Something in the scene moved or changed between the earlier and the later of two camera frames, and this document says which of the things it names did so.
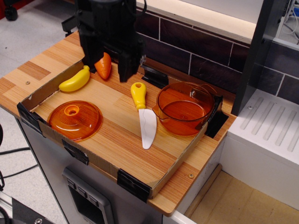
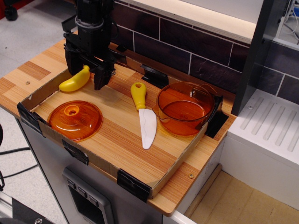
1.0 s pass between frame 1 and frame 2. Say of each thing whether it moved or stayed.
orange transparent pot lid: stayed
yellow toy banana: stayed
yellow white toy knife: stayed
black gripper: moved
